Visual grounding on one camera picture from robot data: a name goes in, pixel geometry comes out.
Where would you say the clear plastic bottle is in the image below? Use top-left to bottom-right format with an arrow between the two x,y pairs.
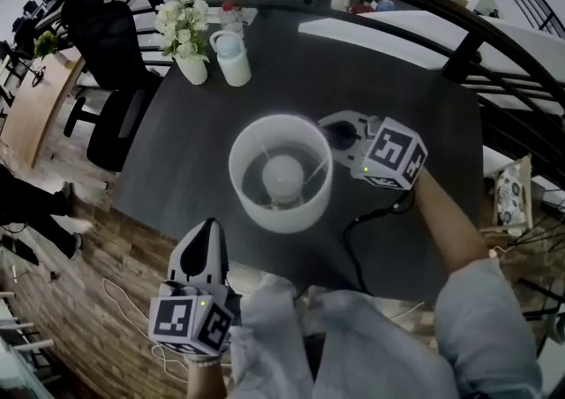
219,2 -> 245,36

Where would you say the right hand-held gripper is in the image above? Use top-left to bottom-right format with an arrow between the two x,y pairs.
317,109 -> 429,191

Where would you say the light wooden table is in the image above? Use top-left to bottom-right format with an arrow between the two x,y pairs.
0,52 -> 87,169

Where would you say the white cable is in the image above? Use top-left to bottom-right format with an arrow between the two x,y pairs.
388,299 -> 426,322
102,277 -> 191,383

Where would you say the person's left forearm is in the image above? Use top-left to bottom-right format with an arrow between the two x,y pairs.
187,355 -> 226,399

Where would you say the white vase with flowers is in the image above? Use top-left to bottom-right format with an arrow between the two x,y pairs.
154,0 -> 211,86

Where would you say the black office chair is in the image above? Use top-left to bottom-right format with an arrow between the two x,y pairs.
60,0 -> 164,173

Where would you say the white table lamp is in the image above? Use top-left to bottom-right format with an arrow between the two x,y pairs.
228,113 -> 334,234

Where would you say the wooden chair with floral cushion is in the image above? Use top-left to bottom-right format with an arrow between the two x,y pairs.
480,154 -> 535,237

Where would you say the black metal stand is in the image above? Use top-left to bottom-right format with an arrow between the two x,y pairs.
520,277 -> 565,336

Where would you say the person's light grey clothing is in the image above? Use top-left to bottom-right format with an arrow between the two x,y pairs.
229,255 -> 544,399

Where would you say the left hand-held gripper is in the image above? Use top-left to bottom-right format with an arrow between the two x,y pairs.
147,217 -> 242,357

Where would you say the white jug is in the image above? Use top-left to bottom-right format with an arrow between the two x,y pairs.
208,29 -> 252,87

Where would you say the black metal railing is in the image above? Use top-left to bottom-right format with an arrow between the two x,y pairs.
34,0 -> 565,195

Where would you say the white bead bracelet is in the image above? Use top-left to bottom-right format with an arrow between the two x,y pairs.
187,352 -> 224,365

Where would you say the person's right forearm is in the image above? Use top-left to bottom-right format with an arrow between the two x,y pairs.
412,167 -> 500,275

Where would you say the small green potted plant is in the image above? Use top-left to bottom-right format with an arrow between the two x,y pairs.
33,30 -> 61,61

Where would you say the round dark grey table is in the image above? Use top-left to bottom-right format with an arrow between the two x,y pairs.
115,8 -> 485,301

